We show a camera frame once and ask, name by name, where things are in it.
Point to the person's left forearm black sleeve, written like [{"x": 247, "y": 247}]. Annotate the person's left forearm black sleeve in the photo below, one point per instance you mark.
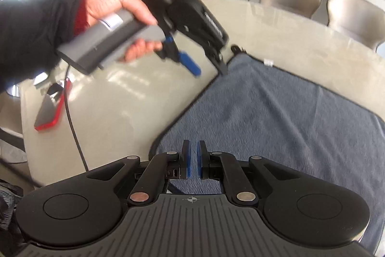
[{"x": 33, "y": 34}]

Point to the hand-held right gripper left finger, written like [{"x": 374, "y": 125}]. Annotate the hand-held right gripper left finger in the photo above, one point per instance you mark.
[{"x": 187, "y": 160}]

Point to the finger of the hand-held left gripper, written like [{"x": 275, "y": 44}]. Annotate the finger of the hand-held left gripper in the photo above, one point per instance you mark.
[
  {"x": 190, "y": 63},
  {"x": 219, "y": 59}
]

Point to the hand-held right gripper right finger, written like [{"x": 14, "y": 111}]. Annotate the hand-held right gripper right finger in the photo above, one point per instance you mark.
[{"x": 199, "y": 160}]

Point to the dark cloth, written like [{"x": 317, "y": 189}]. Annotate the dark cloth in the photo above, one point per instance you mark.
[{"x": 7, "y": 214}]

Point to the phone in red case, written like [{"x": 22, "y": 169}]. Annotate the phone in red case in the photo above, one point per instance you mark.
[{"x": 49, "y": 109}]

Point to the person's left hand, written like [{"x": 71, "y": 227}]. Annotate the person's left hand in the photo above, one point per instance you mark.
[{"x": 117, "y": 8}]

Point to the blue-grey towel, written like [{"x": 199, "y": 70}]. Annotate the blue-grey towel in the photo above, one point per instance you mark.
[{"x": 270, "y": 124}]

